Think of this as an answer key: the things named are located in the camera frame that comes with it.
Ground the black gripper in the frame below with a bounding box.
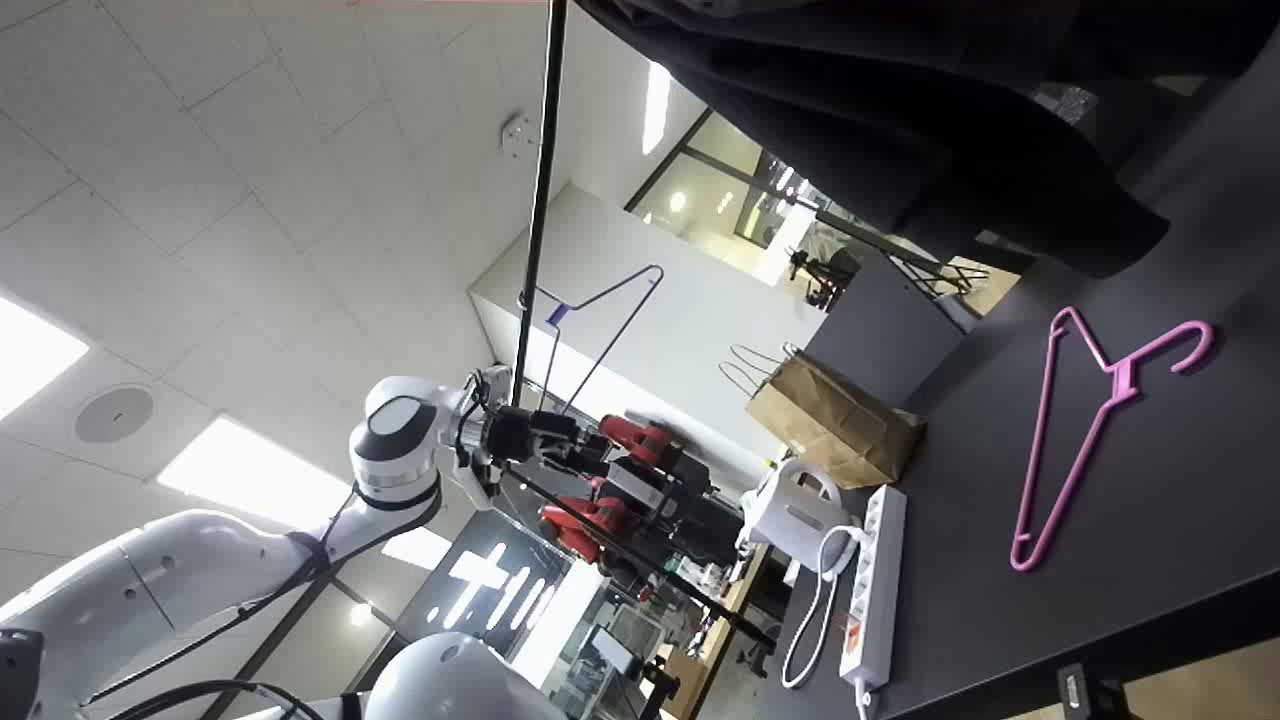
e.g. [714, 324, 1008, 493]
[474, 401, 592, 475]

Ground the blue coat hanger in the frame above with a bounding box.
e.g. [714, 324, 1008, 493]
[533, 259, 668, 409]

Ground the black clothes rod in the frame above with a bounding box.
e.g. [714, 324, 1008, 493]
[506, 0, 570, 413]

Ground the dark hanging coat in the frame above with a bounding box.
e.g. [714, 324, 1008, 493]
[570, 0, 1280, 283]

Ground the red black machine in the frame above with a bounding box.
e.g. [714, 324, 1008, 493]
[592, 413, 686, 471]
[534, 488, 631, 566]

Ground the brown paper bag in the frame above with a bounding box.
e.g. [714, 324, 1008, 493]
[714, 341, 926, 497]

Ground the rectangular ceiling light panel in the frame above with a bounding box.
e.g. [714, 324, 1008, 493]
[156, 413, 357, 537]
[0, 291, 92, 426]

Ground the grey box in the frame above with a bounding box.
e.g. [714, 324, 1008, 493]
[800, 253, 973, 413]

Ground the white power strip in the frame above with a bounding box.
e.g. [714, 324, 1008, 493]
[834, 482, 910, 693]

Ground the round ceiling speaker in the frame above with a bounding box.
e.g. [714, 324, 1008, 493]
[73, 383, 156, 449]

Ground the black table clamp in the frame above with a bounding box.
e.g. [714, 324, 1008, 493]
[1055, 661, 1111, 720]

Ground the white power cable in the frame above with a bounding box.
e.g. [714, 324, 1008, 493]
[776, 522, 868, 697]

